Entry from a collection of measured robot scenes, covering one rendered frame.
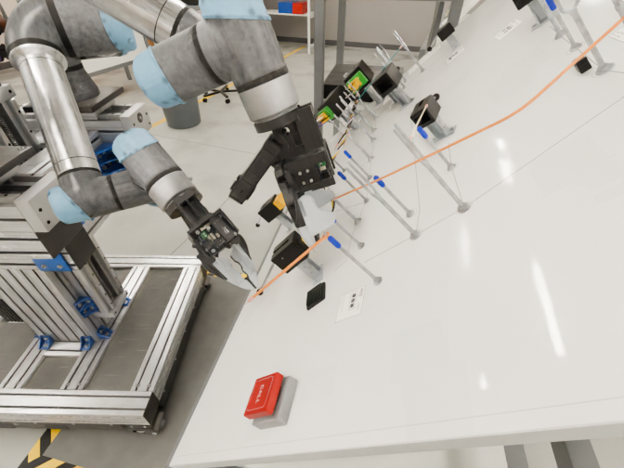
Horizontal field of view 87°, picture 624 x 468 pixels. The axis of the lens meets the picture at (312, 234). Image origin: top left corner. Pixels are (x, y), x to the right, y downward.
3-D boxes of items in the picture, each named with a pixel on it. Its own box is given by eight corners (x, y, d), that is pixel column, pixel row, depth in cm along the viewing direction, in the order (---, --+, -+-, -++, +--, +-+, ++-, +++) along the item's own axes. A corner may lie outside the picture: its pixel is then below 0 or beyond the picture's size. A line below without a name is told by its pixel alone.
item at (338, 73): (320, 100, 138) (320, 84, 134) (334, 77, 164) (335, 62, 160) (399, 106, 133) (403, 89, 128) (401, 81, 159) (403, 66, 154)
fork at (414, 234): (422, 237, 44) (351, 163, 40) (410, 242, 45) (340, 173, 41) (421, 227, 46) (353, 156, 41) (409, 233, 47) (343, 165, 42)
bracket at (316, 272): (314, 270, 63) (295, 254, 61) (323, 264, 62) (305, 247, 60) (313, 286, 59) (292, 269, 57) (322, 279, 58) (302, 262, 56)
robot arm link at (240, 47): (205, 6, 44) (262, -23, 41) (242, 90, 49) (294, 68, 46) (178, 2, 37) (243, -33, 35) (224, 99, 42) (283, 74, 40)
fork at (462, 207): (472, 209, 40) (400, 124, 36) (458, 215, 41) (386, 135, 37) (470, 200, 42) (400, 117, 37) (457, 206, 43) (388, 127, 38)
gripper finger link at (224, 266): (245, 298, 57) (211, 258, 57) (242, 300, 62) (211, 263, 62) (259, 286, 58) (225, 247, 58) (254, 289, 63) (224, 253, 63)
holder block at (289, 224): (275, 235, 102) (251, 214, 99) (300, 215, 95) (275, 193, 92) (270, 244, 99) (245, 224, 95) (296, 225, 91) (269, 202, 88)
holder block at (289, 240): (290, 260, 61) (274, 247, 60) (310, 243, 59) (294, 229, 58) (287, 274, 58) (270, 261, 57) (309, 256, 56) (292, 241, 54)
